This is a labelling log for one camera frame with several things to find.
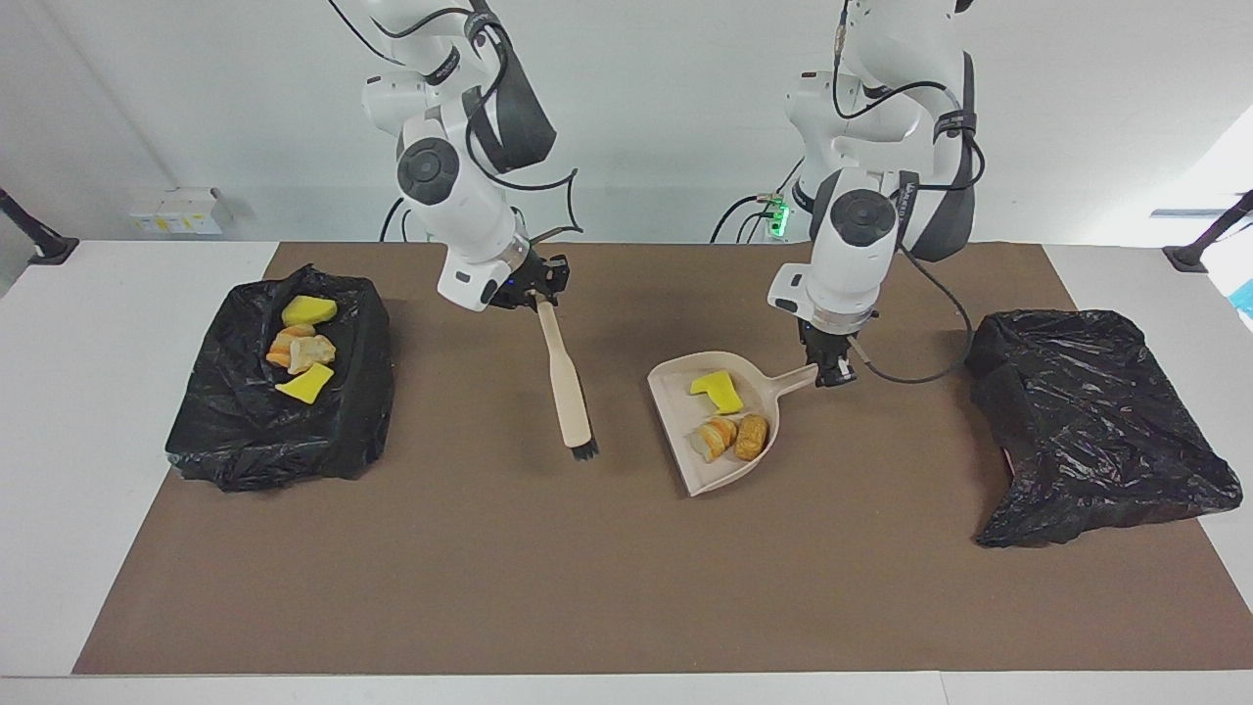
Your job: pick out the blue object at edge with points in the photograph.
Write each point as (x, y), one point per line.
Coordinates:
(1245, 299)

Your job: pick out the brown table mat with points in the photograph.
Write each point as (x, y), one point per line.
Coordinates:
(626, 607)

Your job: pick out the crumpled bin with black bag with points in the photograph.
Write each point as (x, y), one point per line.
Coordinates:
(1087, 431)

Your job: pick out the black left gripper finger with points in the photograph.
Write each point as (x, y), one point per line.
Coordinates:
(847, 368)
(828, 373)

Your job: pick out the beige plastic dustpan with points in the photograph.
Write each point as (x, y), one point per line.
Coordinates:
(685, 460)

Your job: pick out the orange striped bread piece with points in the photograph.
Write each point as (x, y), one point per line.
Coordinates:
(281, 348)

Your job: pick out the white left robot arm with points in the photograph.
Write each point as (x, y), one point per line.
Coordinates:
(852, 235)

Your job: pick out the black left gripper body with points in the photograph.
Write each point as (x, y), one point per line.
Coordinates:
(824, 341)

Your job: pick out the boxy bin with black bag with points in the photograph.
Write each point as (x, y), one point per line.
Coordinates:
(245, 441)

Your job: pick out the brown bread roll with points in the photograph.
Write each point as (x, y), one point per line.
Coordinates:
(752, 438)

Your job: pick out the pale flaky pastry piece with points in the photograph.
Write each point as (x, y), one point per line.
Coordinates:
(313, 352)

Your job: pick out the black camera stand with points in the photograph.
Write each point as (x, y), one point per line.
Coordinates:
(1204, 245)
(39, 240)

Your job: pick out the orange striped croissant piece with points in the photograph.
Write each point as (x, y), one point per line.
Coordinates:
(715, 439)

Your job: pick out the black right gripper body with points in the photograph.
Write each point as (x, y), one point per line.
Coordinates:
(529, 279)

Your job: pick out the white wall socket box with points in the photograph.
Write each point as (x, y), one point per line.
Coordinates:
(176, 211)

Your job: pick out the large yellow sponge block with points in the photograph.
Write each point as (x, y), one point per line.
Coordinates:
(305, 385)

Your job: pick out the notched yellow sponge piece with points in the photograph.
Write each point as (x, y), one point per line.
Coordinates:
(721, 390)

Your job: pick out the small yellow sponge wedge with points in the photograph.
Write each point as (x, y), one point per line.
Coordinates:
(308, 311)

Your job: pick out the beige brush with black bristles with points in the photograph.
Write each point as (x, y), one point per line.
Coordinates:
(568, 392)

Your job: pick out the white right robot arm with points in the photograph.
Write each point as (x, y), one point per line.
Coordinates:
(460, 196)

